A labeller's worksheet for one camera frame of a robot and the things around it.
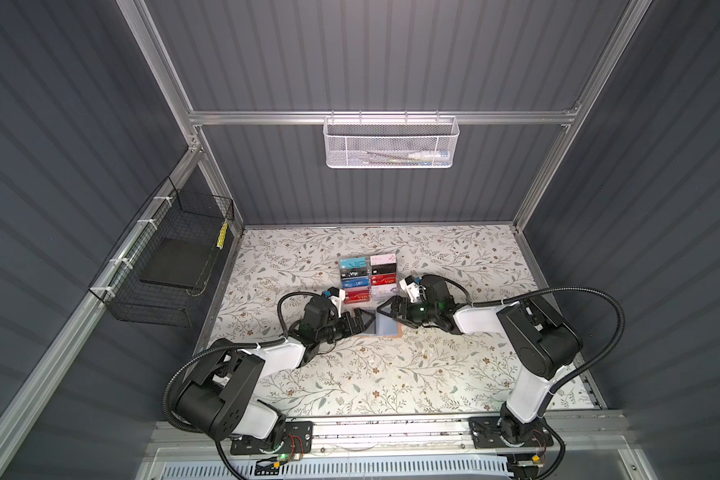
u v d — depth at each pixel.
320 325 0.71
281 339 0.60
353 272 0.96
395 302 0.83
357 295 0.96
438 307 0.75
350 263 0.98
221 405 0.43
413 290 0.89
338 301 0.83
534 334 0.50
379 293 0.98
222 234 0.83
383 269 1.00
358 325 0.78
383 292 0.98
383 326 0.93
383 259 0.99
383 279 0.98
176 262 0.70
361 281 0.98
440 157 0.90
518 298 0.55
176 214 0.82
